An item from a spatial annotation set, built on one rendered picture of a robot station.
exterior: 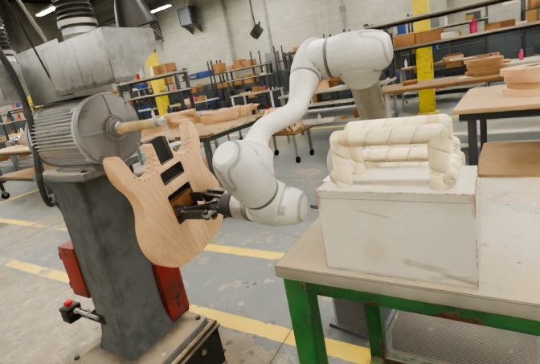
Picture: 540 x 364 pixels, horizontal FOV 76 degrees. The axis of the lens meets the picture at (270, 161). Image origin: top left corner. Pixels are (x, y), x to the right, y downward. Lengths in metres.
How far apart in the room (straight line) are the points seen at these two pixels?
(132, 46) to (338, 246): 0.76
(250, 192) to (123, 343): 1.13
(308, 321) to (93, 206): 0.94
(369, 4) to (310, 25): 2.02
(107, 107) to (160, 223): 0.49
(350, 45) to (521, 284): 0.77
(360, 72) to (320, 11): 11.54
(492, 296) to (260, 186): 0.47
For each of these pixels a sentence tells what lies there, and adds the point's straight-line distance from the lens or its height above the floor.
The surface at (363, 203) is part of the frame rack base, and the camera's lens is 0.66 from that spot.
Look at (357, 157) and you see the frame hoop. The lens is 0.74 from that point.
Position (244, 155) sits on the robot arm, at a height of 1.18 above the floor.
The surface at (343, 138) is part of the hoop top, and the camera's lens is 0.64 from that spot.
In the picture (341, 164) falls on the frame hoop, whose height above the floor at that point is 1.15.
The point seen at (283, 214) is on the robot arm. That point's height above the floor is 1.00.
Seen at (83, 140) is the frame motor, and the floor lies 1.24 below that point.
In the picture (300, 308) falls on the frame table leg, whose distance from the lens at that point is 0.85.
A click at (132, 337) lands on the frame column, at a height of 0.40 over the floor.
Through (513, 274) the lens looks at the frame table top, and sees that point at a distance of 0.76.
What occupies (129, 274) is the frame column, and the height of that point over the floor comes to 0.65.
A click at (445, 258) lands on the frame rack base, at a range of 0.68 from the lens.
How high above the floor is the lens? 1.33
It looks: 14 degrees down
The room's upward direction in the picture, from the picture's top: 11 degrees counter-clockwise
